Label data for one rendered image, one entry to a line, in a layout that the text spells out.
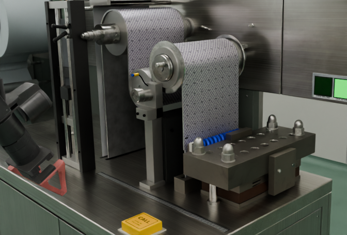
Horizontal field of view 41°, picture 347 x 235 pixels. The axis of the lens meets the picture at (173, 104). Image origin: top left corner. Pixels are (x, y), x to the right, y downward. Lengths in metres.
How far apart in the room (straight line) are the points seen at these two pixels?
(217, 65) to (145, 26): 0.27
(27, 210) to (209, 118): 0.69
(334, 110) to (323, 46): 2.74
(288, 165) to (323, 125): 2.85
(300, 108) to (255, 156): 3.03
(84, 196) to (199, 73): 0.47
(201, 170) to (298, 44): 0.47
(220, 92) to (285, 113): 2.99
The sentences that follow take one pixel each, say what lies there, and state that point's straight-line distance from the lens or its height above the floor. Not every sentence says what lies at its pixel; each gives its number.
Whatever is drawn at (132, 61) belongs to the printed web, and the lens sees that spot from 1.44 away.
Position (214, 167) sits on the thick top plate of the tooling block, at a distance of 1.17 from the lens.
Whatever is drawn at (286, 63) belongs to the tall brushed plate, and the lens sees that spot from 1.42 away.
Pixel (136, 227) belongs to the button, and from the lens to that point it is 1.10.
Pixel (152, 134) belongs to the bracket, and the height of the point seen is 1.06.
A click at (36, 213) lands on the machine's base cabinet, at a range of 1.57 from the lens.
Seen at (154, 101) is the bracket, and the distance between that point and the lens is 1.29.
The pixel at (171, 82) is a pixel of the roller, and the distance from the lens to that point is 1.27.
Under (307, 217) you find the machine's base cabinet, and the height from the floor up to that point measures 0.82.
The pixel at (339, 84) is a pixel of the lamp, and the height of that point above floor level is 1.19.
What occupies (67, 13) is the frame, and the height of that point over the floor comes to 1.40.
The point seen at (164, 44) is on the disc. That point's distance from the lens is 1.28.
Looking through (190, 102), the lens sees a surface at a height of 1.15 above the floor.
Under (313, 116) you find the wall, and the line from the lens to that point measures 4.19.
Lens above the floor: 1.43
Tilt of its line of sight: 13 degrees down
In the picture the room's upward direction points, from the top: 2 degrees counter-clockwise
